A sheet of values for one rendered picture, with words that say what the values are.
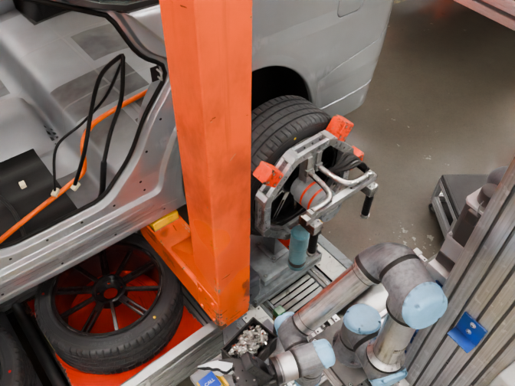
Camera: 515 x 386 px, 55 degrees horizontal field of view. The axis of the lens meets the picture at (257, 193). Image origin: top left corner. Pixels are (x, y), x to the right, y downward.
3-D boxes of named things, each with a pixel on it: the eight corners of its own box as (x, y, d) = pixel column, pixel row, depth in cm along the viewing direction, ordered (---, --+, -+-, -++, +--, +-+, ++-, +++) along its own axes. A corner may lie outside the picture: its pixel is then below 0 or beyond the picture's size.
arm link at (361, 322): (364, 314, 174) (371, 294, 164) (383, 348, 165) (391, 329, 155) (333, 325, 171) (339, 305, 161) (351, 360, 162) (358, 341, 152)
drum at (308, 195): (309, 187, 234) (312, 166, 224) (341, 214, 223) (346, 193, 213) (287, 201, 228) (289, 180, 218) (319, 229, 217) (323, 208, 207)
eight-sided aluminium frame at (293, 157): (333, 196, 258) (349, 114, 218) (342, 204, 255) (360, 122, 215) (253, 249, 234) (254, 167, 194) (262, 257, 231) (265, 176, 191)
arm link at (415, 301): (381, 344, 166) (424, 248, 126) (405, 385, 157) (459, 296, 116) (349, 355, 163) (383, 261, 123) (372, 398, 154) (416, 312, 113)
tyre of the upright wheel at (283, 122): (197, 142, 202) (221, 230, 254) (231, 175, 190) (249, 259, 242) (313, 68, 224) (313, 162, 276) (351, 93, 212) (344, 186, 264)
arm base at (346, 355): (382, 352, 175) (388, 340, 167) (351, 376, 169) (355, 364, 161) (353, 320, 183) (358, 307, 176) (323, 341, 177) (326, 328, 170)
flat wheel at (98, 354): (116, 237, 276) (108, 210, 258) (210, 296, 252) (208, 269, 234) (19, 327, 238) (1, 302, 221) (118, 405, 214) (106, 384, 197)
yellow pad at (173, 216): (164, 201, 240) (162, 194, 237) (179, 217, 233) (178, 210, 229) (139, 214, 234) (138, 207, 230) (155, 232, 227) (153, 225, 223)
